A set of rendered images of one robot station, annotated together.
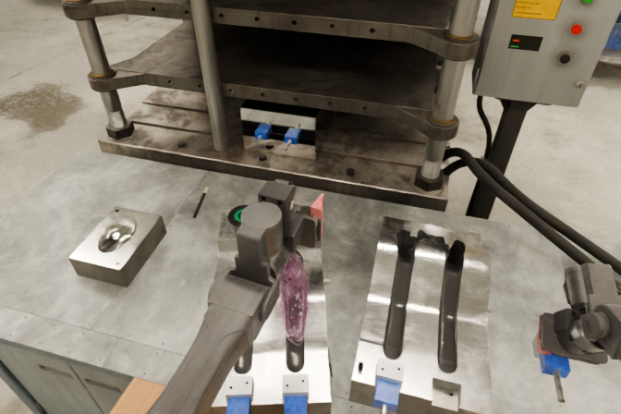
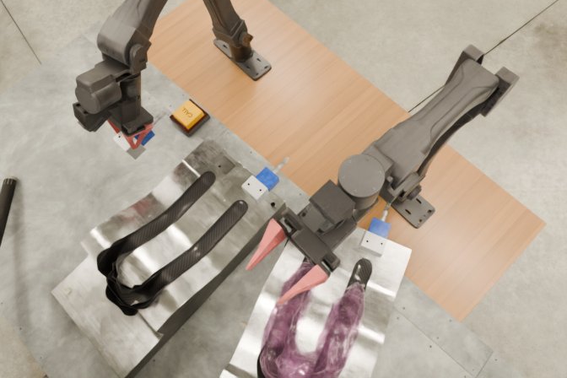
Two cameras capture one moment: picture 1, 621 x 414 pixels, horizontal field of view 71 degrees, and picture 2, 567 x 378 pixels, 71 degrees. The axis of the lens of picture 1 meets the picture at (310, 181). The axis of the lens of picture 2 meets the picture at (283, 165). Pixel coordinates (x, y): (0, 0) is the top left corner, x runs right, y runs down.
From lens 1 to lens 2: 0.64 m
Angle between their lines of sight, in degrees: 70
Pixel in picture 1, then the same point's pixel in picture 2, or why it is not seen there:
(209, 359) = (434, 107)
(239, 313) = (401, 133)
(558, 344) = (141, 113)
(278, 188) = (328, 201)
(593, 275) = (96, 78)
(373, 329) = (240, 234)
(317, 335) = (288, 259)
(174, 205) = not seen: outside the picture
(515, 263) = (51, 256)
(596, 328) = (143, 51)
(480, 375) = (191, 160)
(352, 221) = not seen: outside the picture
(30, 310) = not seen: outside the picture
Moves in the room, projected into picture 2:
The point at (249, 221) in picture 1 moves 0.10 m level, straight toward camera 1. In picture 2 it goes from (376, 170) to (391, 103)
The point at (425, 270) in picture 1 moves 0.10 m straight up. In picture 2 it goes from (154, 257) to (136, 248)
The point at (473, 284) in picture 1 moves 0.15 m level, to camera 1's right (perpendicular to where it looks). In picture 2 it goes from (127, 222) to (76, 194)
